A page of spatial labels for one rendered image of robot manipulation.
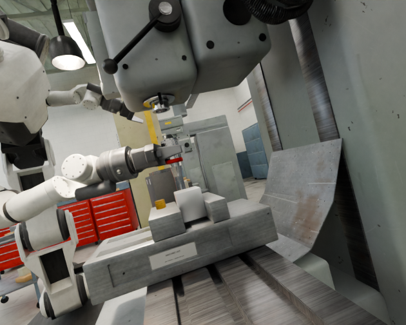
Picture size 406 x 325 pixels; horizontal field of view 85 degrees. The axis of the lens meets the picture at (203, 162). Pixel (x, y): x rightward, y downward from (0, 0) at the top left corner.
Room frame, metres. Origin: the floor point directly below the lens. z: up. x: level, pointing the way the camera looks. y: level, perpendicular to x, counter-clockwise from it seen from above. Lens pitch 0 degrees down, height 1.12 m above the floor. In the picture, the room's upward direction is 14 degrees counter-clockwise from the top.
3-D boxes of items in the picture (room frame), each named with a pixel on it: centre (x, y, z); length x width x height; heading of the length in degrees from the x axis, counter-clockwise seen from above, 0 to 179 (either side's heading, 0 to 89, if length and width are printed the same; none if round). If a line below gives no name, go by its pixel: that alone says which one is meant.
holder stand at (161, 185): (0.96, 0.19, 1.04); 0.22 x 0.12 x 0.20; 21
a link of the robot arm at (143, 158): (0.59, 0.16, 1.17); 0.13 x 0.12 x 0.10; 178
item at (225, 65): (0.62, -0.12, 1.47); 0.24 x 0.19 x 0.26; 12
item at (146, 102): (0.58, 0.07, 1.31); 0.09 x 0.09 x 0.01
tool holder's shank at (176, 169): (0.59, 0.07, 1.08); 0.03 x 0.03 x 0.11
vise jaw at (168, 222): (0.47, 0.10, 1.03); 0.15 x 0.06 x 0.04; 12
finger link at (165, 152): (0.55, 0.07, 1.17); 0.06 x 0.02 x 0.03; 88
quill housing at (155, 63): (0.59, 0.07, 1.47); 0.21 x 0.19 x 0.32; 12
